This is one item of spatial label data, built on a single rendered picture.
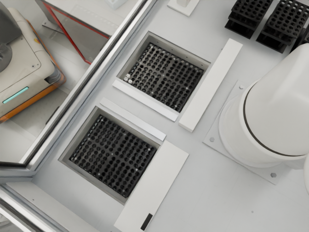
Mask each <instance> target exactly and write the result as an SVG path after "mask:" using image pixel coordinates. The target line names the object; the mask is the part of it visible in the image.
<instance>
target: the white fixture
mask: <svg viewBox="0 0 309 232"><path fill-rule="evenodd" d="M199 1H200V0H170V1H169V3H168V4H167V6H168V7H170V8H172V9H174V10H176V11H178V12H180V13H182V14H184V15H186V16H188V17H189V16H190V15H191V13H192V12H193V10H194V9H195V7H196V6H197V4H198V3H199Z"/></svg>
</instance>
